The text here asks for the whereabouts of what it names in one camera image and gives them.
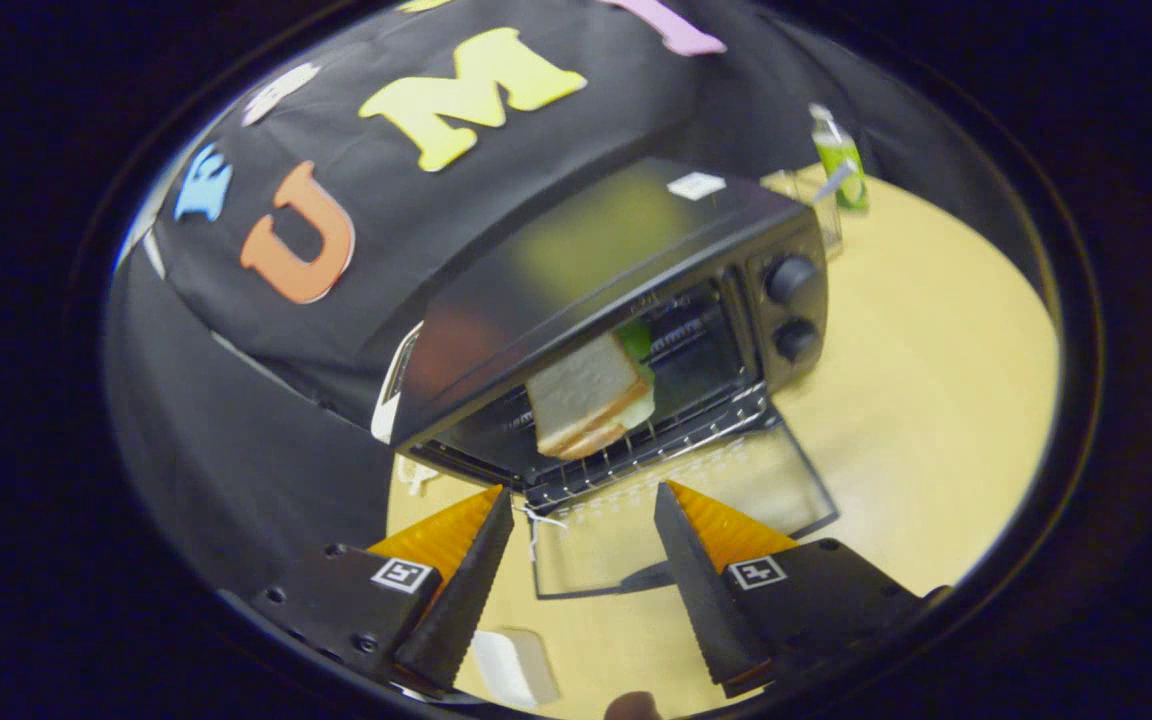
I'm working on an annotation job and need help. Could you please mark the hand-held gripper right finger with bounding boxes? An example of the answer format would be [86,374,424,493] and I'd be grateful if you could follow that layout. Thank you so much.
[654,480,952,699]

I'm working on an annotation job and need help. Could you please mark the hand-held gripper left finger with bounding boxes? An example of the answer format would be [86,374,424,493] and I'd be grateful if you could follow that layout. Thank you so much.
[254,485,515,693]

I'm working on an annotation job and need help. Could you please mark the white bread sandwich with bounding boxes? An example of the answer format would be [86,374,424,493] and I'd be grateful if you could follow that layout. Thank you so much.
[524,320,657,463]

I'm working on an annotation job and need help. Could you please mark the black toaster oven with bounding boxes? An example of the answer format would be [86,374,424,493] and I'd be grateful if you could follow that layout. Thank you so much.
[391,155,840,601]

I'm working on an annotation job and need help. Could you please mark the white rectangular dish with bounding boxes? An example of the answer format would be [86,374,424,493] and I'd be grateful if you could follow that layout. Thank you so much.
[469,627,562,709]

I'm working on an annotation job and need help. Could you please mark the small white dish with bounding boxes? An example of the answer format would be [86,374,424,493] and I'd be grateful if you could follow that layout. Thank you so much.
[398,455,442,496]

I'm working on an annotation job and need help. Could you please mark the clear glass container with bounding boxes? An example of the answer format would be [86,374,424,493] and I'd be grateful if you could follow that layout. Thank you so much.
[761,168,845,261]

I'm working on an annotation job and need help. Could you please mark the green label plastic bottle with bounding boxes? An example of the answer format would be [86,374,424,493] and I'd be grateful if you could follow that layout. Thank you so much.
[808,103,870,213]

